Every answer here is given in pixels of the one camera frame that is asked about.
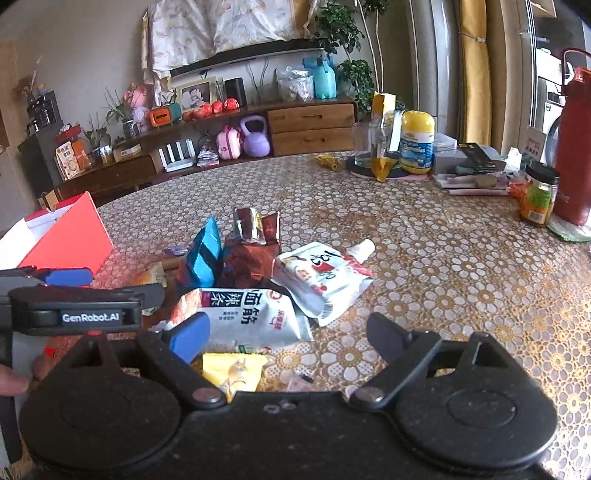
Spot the red and white paper box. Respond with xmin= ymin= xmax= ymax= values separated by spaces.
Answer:
xmin=0 ymin=191 xmax=115 ymax=384

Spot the clear plastic bag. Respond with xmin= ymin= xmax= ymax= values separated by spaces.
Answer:
xmin=276 ymin=67 xmax=315 ymax=103

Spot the purple kettlebell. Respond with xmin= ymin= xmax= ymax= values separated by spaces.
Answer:
xmin=239 ymin=115 xmax=271 ymax=158

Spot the red-brown foil snack packet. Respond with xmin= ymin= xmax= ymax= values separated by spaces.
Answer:
xmin=221 ymin=207 xmax=282 ymax=289

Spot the white spouted drink pouch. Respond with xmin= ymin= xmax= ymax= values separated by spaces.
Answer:
xmin=271 ymin=239 xmax=376 ymax=327

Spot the floral cloth cover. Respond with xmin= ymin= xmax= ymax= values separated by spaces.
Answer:
xmin=141 ymin=0 xmax=324 ymax=84

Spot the orange toy box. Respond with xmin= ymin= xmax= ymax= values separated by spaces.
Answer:
xmin=148 ymin=105 xmax=182 ymax=127

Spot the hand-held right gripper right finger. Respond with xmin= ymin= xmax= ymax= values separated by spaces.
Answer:
xmin=348 ymin=312 xmax=513 ymax=411

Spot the yellow curtain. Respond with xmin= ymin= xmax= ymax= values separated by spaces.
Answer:
xmin=459 ymin=0 xmax=493 ymax=147

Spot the pink doll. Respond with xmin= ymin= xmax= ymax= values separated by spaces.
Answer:
xmin=124 ymin=85 xmax=149 ymax=112

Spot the jar with green label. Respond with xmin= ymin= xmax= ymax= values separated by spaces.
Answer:
xmin=519 ymin=161 xmax=561 ymax=228

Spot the red water bottle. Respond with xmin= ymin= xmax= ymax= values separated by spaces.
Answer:
xmin=551 ymin=47 xmax=591 ymax=226

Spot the clear glass jar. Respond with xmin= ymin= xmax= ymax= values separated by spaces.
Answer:
xmin=353 ymin=121 xmax=384 ymax=168

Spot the red gift box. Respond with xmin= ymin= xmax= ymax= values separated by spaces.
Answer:
xmin=55 ymin=124 xmax=85 ymax=144

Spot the green potted tree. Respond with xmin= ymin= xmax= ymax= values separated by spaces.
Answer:
xmin=314 ymin=0 xmax=393 ymax=118

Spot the pink small wrapper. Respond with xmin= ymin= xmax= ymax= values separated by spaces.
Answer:
xmin=285 ymin=373 xmax=315 ymax=393

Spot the black side cabinet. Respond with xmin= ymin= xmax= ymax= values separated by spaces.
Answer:
xmin=17 ymin=131 xmax=65 ymax=186

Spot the white washing machine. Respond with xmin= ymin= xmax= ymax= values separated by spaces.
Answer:
xmin=531 ymin=76 xmax=567 ymax=165

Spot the black speaker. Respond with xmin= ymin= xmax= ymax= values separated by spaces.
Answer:
xmin=224 ymin=78 xmax=247 ymax=107

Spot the white photo frame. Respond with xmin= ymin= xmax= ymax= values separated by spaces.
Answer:
xmin=175 ymin=78 xmax=218 ymax=112

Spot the dried flower bouquet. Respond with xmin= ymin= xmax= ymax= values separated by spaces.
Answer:
xmin=21 ymin=55 xmax=48 ymax=105

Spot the round dark tray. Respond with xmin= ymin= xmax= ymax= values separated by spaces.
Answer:
xmin=346 ymin=154 xmax=416 ymax=180

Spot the small cardboard box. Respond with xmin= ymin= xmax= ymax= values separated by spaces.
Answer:
xmin=113 ymin=142 xmax=142 ymax=162

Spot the teal plastic jug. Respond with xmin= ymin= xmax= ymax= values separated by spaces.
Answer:
xmin=313 ymin=55 xmax=338 ymax=100

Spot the person's left hand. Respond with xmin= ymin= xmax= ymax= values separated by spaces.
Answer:
xmin=0 ymin=354 xmax=54 ymax=398

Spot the white and red snack packet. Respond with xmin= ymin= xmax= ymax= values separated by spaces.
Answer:
xmin=168 ymin=287 xmax=315 ymax=352

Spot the black television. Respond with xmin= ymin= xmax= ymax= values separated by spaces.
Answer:
xmin=168 ymin=39 xmax=326 ymax=80

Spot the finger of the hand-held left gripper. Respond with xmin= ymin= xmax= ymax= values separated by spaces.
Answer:
xmin=0 ymin=266 xmax=94 ymax=288
xmin=8 ymin=282 xmax=166 ymax=336

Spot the pink toy backpack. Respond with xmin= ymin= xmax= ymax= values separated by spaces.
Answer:
xmin=216 ymin=126 xmax=243 ymax=160

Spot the wooden television cabinet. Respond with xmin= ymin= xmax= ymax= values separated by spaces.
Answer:
xmin=55 ymin=95 xmax=358 ymax=200

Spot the small potted plant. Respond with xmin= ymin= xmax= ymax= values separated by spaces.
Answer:
xmin=104 ymin=90 xmax=140 ymax=139

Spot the pale small snack packet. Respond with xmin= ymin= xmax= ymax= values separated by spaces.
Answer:
xmin=139 ymin=262 xmax=168 ymax=296

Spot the blue snack packet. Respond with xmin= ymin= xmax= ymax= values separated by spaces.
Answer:
xmin=177 ymin=216 xmax=223 ymax=289

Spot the black box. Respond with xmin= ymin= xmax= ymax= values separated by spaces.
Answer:
xmin=459 ymin=142 xmax=507 ymax=169

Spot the black coffee machine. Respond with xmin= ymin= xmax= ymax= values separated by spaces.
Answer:
xmin=27 ymin=90 xmax=63 ymax=134

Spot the orange and white snack box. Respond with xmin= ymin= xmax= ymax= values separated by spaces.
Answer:
xmin=55 ymin=141 xmax=80 ymax=181

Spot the white router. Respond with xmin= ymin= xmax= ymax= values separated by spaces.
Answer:
xmin=157 ymin=141 xmax=197 ymax=173

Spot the green coaster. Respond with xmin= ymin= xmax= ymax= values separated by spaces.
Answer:
xmin=547 ymin=215 xmax=591 ymax=243

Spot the yellow and white snack bag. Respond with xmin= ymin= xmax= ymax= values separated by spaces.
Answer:
xmin=372 ymin=92 xmax=400 ymax=183

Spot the white card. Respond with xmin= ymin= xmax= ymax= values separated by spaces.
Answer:
xmin=517 ymin=127 xmax=546 ymax=163

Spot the grey curtain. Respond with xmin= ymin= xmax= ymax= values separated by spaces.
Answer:
xmin=406 ymin=0 xmax=461 ymax=137

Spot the grey box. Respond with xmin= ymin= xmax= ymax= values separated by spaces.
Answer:
xmin=433 ymin=148 xmax=507 ymax=176

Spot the yellow snack packet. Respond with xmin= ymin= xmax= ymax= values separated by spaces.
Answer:
xmin=202 ymin=352 xmax=269 ymax=393

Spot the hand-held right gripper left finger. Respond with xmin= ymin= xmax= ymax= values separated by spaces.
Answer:
xmin=60 ymin=312 xmax=227 ymax=409

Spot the white bottle with yellow lid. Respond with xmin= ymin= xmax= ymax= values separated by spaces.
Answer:
xmin=399 ymin=111 xmax=435 ymax=175

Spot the wooden cabinet drawer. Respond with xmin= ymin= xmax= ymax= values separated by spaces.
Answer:
xmin=267 ymin=104 xmax=355 ymax=134
xmin=271 ymin=128 xmax=355 ymax=157

